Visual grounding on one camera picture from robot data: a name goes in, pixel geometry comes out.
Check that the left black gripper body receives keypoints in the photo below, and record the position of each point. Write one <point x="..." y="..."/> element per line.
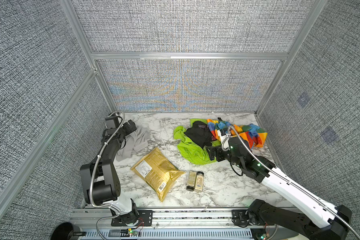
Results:
<point x="125" y="129"/>

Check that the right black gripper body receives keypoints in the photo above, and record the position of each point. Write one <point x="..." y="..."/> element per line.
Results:
<point x="221" y="154"/>

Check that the grey cloth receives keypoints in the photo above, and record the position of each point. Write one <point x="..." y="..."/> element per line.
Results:
<point x="135" y="142"/>

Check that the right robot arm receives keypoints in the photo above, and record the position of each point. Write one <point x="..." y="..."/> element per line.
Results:
<point x="316" y="220"/>

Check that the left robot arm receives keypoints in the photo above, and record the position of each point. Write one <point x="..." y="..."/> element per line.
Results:
<point x="100" y="182"/>

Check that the black cloth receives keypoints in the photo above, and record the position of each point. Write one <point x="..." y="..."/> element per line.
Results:
<point x="200" y="134"/>

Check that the lime green cloth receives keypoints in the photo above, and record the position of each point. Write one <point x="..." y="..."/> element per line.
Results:
<point x="188" y="149"/>

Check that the rainbow striped cloth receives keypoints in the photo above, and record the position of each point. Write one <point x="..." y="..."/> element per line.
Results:
<point x="253" y="134"/>

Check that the spice jar light contents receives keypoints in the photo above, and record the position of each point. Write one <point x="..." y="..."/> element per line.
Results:
<point x="199" y="183"/>

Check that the gold snack bag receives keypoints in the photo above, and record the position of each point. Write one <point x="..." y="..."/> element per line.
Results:
<point x="158" y="172"/>

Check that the black round object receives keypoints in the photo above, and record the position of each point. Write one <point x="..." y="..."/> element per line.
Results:
<point x="67" y="231"/>

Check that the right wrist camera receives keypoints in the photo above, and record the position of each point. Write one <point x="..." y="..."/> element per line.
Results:
<point x="225" y="139"/>

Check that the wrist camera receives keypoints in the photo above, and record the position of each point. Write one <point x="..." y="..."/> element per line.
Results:
<point x="112" y="122"/>
<point x="225" y="139"/>

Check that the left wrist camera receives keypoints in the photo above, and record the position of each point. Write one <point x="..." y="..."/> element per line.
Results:
<point x="112" y="122"/>

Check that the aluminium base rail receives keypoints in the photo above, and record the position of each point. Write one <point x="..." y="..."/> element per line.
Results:
<point x="179" y="218"/>

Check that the white vented cable duct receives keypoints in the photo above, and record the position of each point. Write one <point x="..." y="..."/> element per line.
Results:
<point x="172" y="234"/>

